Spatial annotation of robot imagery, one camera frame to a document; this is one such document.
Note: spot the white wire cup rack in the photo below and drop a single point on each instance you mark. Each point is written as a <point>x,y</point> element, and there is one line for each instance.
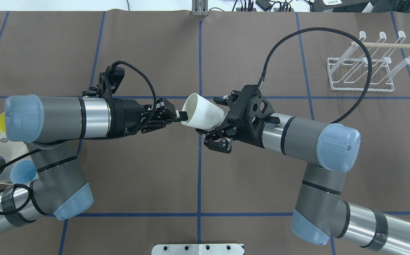
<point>350,71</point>

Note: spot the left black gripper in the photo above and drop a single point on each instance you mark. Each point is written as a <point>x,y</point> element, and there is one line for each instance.
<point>127,116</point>

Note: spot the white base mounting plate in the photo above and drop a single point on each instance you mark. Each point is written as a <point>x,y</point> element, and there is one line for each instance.
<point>199,249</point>

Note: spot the light blue ikea cup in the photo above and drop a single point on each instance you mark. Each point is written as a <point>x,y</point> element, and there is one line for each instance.
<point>23,172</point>

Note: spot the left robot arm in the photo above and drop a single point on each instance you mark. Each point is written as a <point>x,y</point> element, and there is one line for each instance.
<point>48,126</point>

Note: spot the aluminium frame post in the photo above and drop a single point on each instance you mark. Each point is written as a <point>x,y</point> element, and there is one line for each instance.
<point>200,8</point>

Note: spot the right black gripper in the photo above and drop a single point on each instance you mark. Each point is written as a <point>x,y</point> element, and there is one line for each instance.
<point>215,141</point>

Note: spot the yellow ikea cup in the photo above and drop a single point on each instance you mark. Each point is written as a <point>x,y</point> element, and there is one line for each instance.
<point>2,123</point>

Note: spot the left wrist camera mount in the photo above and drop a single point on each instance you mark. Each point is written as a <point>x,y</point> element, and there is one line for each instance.
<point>108,82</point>

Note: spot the white ikea cup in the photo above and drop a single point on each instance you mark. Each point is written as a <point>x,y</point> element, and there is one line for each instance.
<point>202,114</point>

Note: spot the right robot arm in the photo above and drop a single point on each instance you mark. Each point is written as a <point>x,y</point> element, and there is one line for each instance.
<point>330,150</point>

